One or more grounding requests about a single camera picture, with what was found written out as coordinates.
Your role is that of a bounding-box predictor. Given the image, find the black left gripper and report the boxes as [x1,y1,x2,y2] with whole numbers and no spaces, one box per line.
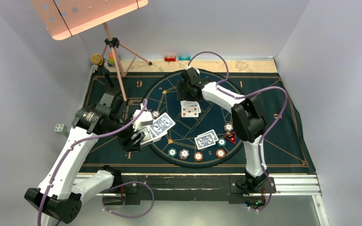
[105,113,144,152]

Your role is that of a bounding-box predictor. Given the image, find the face up hearts card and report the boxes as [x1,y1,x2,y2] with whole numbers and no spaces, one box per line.
[180,100,201,118]

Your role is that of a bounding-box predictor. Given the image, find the blue backed playing card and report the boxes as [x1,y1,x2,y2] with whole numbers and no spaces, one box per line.
[150,113,175,136]
[198,129,219,142]
[194,135,216,150]

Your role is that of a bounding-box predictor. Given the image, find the green blue chip stack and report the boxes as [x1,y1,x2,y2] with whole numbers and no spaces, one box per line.
[167,148,177,157]

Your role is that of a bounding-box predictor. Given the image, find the green blue poker chip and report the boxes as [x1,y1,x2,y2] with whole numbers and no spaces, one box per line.
[217,138,226,147]

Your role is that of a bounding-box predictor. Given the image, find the red triangular dealer button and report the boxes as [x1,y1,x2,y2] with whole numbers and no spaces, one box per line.
[224,132,236,144]

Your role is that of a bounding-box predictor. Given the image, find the orange chip stack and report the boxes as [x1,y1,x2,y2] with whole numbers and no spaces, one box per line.
[194,152,203,162]

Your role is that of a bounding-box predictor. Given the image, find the orange poker chip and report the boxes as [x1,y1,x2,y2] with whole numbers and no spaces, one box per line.
[215,149,226,158]

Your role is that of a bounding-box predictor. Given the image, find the blue playing card deck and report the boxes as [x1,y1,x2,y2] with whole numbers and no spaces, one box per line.
[140,126,161,147]

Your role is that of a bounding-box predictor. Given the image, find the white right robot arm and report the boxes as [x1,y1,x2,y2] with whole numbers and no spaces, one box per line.
[177,68,270,194]

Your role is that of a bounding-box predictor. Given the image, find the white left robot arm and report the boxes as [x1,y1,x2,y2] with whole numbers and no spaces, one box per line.
[25,92,148,226]

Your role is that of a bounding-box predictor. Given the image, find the teal toy block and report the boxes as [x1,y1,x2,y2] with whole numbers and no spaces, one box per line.
[178,56,191,61]

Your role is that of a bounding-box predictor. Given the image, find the red toy block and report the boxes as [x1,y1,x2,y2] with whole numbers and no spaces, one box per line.
[164,56,177,62]

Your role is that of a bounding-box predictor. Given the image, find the round blue poker mat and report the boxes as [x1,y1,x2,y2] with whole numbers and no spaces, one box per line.
[136,72,246,170]

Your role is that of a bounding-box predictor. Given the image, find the grey lego block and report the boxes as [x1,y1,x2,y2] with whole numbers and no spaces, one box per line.
[54,124,66,133]

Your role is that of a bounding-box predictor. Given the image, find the colourful stacking toy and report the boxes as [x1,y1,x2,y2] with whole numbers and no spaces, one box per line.
[108,52,115,67]

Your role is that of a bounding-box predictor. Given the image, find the brass round knob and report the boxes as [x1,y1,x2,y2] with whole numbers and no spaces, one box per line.
[90,53,105,66]

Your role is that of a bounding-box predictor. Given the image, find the dark green rectangular poker mat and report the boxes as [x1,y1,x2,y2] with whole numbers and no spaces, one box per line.
[81,72,316,174]

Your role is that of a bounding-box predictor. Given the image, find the pink music stand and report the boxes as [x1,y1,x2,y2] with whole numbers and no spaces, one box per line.
[30,0,152,101]

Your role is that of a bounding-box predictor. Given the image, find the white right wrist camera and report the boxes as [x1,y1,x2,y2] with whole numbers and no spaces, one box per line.
[185,65,200,75]

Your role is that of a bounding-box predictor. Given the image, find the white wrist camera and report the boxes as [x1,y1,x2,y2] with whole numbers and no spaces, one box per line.
[185,65,200,75]
[132,104,153,131]

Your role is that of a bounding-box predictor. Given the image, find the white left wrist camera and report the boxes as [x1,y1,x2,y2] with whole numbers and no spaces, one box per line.
[132,104,153,131]

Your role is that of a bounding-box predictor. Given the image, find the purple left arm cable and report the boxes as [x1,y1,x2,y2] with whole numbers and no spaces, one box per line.
[36,98,155,226]

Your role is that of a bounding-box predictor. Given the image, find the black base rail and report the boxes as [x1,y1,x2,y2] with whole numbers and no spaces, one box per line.
[101,173,277,205]

